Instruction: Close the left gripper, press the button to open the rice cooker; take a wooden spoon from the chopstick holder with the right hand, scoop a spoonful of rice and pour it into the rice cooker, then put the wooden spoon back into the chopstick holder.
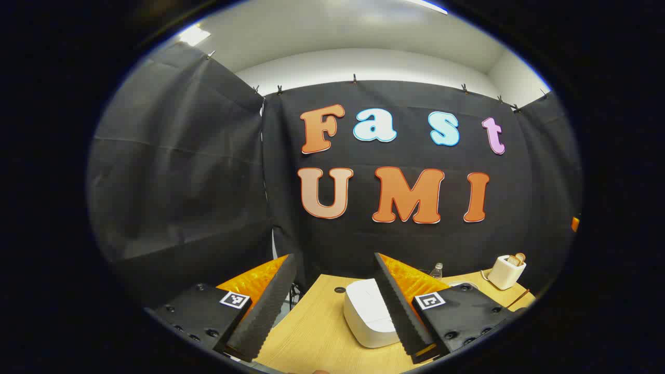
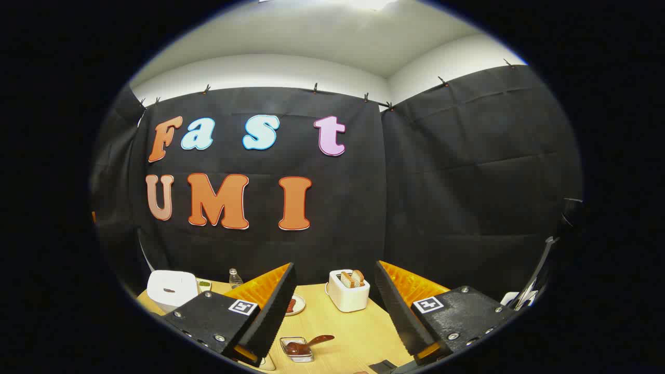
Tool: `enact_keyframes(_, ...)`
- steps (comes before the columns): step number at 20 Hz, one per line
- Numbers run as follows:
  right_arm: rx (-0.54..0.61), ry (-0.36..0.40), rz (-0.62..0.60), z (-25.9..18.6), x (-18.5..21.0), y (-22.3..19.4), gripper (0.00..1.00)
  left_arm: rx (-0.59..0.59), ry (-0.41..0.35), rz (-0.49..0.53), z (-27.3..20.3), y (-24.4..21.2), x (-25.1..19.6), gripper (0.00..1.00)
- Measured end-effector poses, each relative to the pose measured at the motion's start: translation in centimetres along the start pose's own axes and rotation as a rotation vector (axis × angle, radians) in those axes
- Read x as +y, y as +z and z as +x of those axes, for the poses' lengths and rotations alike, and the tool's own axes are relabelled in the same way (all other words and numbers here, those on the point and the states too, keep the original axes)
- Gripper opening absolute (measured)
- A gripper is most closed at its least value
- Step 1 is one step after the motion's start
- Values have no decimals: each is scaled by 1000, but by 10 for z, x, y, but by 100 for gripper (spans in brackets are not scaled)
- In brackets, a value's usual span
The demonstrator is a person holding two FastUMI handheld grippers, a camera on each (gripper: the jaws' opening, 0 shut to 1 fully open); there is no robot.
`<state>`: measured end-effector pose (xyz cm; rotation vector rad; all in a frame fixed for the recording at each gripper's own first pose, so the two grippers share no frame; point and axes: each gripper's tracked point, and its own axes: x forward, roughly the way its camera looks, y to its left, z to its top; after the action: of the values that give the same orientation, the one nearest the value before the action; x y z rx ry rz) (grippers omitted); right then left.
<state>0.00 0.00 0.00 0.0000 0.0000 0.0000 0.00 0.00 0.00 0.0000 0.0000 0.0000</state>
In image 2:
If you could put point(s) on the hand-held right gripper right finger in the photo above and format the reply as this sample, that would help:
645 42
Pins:
402 311

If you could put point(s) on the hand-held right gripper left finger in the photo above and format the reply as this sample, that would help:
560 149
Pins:
270 311

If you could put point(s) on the brown wooden spoon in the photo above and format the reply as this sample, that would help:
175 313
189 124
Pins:
311 343

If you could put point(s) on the cream square rice dish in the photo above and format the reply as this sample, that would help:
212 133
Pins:
267 364

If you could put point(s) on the white rice cooker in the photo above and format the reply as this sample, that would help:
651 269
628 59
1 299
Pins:
171 288

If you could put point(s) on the red meat piece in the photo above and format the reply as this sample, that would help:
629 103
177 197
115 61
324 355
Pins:
291 305

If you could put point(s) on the white round plate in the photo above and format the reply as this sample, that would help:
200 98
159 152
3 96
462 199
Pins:
300 306

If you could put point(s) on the clear plastic water bottle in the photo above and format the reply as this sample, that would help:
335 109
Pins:
235 279

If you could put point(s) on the white toaster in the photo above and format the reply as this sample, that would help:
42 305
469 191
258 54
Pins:
348 298

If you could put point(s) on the toast slice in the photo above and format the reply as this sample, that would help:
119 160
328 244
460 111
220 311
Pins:
358 276
346 279

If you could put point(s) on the black flat pad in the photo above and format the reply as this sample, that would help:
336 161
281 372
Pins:
383 366

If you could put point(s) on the small white sauce dish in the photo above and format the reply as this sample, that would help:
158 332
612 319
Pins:
204 285

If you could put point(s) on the white box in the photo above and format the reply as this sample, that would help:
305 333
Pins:
511 298

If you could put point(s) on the black backdrop cloth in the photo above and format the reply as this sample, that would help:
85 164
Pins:
441 197

